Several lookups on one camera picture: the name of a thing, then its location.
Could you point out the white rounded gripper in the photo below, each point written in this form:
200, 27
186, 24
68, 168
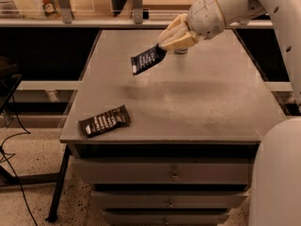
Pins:
203, 19

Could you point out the grey metal rail post left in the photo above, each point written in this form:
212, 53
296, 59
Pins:
66, 13

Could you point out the grey middle drawer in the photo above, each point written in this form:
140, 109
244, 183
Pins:
169, 199

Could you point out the silver blue energy drink can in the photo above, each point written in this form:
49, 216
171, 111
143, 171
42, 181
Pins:
181, 51

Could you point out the grey drawer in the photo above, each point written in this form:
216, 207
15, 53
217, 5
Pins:
169, 199
164, 218
162, 171

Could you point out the blueberry rxbar dark blue wrapper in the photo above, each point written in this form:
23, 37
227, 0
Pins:
147, 59

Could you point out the black chair edge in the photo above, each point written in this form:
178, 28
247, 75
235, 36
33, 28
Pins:
10, 79

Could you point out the grey metal rail post middle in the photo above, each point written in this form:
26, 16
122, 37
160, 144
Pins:
138, 11

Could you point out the grey bottom drawer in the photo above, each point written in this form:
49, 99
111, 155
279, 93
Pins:
164, 218

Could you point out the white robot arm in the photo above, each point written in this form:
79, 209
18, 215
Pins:
275, 193

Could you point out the grey metal rail post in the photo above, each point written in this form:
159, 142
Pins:
66, 13
138, 11

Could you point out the black table leg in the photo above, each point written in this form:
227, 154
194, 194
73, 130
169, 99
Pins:
52, 216

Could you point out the grey top drawer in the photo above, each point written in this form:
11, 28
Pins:
162, 171

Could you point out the chocolate rxbar black wrapper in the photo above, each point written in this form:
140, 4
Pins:
105, 122

